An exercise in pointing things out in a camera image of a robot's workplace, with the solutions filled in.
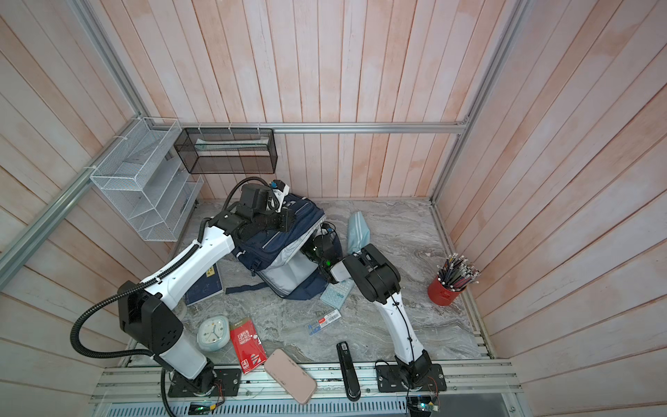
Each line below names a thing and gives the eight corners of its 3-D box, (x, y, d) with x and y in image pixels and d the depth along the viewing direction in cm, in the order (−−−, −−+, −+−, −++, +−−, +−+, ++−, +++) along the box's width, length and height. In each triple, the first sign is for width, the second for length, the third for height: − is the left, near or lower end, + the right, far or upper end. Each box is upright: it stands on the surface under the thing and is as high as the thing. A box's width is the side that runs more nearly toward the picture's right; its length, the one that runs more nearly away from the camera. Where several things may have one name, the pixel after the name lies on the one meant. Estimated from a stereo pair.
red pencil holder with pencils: (436, 311, 89) (457, 287, 75) (419, 286, 95) (435, 260, 81) (458, 300, 92) (483, 275, 77) (440, 277, 98) (460, 250, 83)
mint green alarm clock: (196, 351, 81) (191, 348, 78) (206, 318, 87) (202, 314, 85) (227, 351, 81) (223, 348, 78) (235, 318, 87) (232, 314, 85)
